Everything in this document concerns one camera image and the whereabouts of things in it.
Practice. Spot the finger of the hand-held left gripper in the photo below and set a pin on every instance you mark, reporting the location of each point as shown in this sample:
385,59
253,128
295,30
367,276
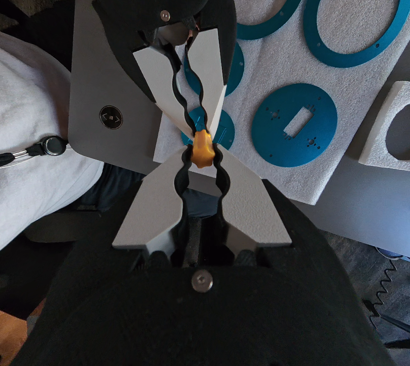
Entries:
208,61
157,77

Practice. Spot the large blue disc rectangular cutout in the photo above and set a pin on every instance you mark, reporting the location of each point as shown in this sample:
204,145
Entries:
272,148

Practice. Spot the white foam block round hole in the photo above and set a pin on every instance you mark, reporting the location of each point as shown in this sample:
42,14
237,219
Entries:
374,135

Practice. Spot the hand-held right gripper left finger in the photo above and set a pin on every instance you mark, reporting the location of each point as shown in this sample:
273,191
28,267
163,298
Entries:
150,212

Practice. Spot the white foam sheet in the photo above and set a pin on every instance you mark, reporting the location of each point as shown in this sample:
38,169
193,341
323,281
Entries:
288,64

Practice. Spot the small blue round disc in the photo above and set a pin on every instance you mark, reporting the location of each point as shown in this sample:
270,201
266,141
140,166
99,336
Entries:
237,68

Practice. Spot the grey desk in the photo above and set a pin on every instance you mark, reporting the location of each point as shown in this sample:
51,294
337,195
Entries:
96,84

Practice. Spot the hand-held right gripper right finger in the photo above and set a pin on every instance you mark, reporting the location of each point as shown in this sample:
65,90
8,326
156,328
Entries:
256,212

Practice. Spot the blue round plate with bracket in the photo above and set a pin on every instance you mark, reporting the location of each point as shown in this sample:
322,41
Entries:
225,130

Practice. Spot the black round desk control button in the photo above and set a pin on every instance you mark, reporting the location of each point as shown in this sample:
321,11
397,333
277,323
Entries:
111,117

